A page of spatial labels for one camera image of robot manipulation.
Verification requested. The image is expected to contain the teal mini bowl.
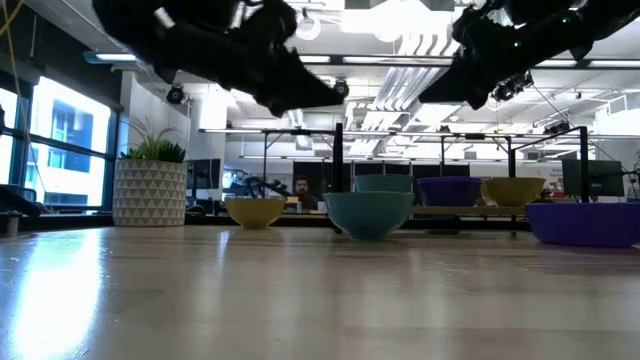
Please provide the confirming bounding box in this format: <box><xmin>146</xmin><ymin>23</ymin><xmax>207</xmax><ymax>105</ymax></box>
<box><xmin>323</xmin><ymin>191</ymin><xmax>416</xmax><ymax>241</ymax></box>
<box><xmin>353</xmin><ymin>174</ymin><xmax>415</xmax><ymax>194</ymax></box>

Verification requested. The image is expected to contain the purple mini bowl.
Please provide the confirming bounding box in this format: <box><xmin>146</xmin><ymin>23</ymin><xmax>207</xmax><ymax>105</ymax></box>
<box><xmin>417</xmin><ymin>176</ymin><xmax>484</xmax><ymax>208</ymax></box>

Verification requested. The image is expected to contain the dark monitor on stand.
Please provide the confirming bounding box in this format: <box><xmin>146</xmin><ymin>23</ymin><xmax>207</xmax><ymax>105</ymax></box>
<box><xmin>186</xmin><ymin>158</ymin><xmax>223</xmax><ymax>201</ymax></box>

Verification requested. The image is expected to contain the green plant in patterned pot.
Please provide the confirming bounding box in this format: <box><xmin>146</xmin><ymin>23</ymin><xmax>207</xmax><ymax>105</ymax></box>
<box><xmin>112</xmin><ymin>119</ymin><xmax>189</xmax><ymax>228</ymax></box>

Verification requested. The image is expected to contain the long ceiling light strip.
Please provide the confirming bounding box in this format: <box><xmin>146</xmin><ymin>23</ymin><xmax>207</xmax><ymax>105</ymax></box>
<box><xmin>83</xmin><ymin>49</ymin><xmax>640</xmax><ymax>70</ymax></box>

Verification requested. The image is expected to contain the wide dark desk monitor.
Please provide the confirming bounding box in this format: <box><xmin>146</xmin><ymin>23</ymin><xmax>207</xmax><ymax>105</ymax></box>
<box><xmin>561</xmin><ymin>158</ymin><xmax>626</xmax><ymax>198</ymax></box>

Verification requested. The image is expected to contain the wide purple bowl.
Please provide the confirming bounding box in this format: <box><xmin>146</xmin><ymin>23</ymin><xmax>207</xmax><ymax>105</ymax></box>
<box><xmin>524</xmin><ymin>202</ymin><xmax>640</xmax><ymax>249</ymax></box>

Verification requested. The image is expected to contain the yellow mini bowl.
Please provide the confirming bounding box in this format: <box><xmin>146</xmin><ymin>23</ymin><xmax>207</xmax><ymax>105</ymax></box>
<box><xmin>224</xmin><ymin>197</ymin><xmax>287</xmax><ymax>231</ymax></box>
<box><xmin>482</xmin><ymin>177</ymin><xmax>547</xmax><ymax>208</ymax></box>

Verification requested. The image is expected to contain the black-framed wooden shelf rack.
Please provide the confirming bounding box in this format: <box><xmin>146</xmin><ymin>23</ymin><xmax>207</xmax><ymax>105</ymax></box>
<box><xmin>332</xmin><ymin>122</ymin><xmax>590</xmax><ymax>236</ymax></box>

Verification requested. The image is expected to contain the large dark-framed window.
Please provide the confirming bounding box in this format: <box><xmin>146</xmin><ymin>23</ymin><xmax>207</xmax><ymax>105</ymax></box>
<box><xmin>0</xmin><ymin>74</ymin><xmax>121</xmax><ymax>211</ymax></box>

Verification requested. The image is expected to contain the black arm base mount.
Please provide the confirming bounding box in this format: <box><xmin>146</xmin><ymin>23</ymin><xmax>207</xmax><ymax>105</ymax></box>
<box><xmin>0</xmin><ymin>183</ymin><xmax>44</xmax><ymax>237</ymax></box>

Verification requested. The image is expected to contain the person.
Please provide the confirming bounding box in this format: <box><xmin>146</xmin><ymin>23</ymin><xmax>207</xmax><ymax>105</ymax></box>
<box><xmin>293</xmin><ymin>175</ymin><xmax>321</xmax><ymax>211</ymax></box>

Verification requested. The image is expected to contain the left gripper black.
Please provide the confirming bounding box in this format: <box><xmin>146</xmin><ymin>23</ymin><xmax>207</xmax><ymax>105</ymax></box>
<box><xmin>152</xmin><ymin>29</ymin><xmax>346</xmax><ymax>119</ymax></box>

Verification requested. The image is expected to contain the round white ring lamp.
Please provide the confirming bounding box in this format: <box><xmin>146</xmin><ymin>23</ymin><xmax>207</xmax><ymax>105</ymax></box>
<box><xmin>294</xmin><ymin>9</ymin><xmax>322</xmax><ymax>42</ymax></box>

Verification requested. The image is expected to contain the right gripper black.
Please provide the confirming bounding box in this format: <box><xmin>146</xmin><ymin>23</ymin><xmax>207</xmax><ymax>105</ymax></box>
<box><xmin>417</xmin><ymin>7</ymin><xmax>596</xmax><ymax>111</ymax></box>

